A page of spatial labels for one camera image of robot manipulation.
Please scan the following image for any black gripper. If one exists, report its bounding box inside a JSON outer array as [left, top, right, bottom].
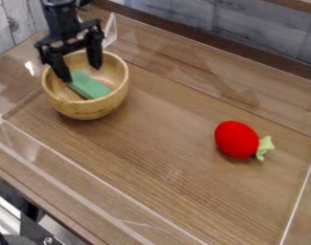
[[35, 0, 106, 83]]

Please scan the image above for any green rectangular stick block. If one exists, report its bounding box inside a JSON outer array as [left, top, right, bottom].
[[67, 71, 113, 100]]

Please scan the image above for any brown wooden bowl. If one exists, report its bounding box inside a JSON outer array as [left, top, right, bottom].
[[42, 51, 130, 121]]

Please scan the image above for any clear acrylic corner bracket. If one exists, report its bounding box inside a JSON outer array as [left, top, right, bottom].
[[103, 12, 118, 48]]

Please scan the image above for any red knitted strawberry toy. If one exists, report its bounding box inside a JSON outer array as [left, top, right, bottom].
[[214, 121, 275, 161]]

